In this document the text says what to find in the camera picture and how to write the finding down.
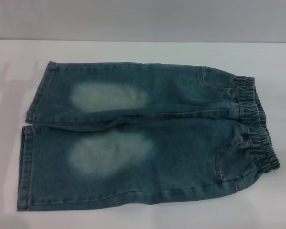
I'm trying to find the blue denim shorts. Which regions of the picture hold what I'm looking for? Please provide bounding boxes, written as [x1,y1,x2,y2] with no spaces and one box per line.
[18,61,281,212]

